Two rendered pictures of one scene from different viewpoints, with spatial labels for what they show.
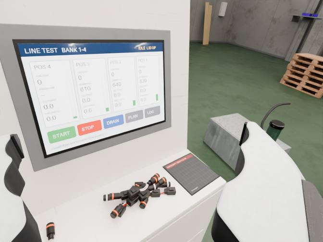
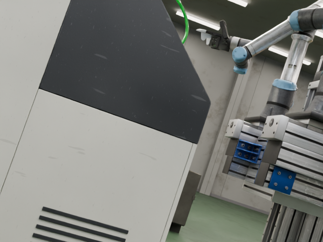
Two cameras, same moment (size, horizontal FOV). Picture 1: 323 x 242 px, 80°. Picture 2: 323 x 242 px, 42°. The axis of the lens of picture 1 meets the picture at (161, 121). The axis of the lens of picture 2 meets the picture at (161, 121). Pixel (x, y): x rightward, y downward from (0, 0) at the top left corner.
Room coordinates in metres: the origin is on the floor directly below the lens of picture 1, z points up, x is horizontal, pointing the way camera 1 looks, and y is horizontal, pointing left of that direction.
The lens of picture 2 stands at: (-0.95, 2.19, 0.72)
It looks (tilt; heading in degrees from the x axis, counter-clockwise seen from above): 4 degrees up; 297
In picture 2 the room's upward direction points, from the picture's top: 19 degrees clockwise
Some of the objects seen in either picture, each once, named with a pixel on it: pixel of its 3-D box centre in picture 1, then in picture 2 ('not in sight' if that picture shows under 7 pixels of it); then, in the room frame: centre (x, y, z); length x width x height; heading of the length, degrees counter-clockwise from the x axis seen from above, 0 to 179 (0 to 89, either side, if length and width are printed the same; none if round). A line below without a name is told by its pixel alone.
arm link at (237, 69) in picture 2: not in sight; (242, 62); (-0.19, -0.01, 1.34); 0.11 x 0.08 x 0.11; 98
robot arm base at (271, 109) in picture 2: not in sight; (275, 114); (-0.47, 0.07, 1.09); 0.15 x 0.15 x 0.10
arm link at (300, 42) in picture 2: not in sight; (294, 62); (-0.45, -0.07, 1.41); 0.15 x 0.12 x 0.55; 98
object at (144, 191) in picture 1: (141, 192); not in sight; (0.40, 0.03, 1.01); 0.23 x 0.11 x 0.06; 131
